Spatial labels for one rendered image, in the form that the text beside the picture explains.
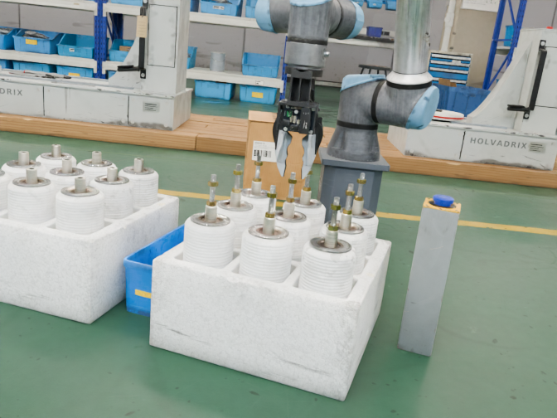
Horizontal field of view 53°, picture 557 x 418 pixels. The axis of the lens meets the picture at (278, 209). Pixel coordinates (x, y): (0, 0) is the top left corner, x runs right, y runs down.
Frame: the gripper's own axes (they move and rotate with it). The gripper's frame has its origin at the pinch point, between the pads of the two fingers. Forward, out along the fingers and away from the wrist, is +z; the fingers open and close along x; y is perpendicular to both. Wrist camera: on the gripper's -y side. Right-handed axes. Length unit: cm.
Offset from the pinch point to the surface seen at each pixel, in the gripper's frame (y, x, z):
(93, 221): 5.7, -39.1, 14.5
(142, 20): -180, -99, -28
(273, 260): 16.5, -0.5, 13.0
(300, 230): 4.3, 3.0, 10.8
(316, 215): -7.3, 5.4, 10.8
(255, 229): 12.2, -4.8, 9.3
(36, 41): -424, -298, -2
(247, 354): 19.9, -3.0, 30.6
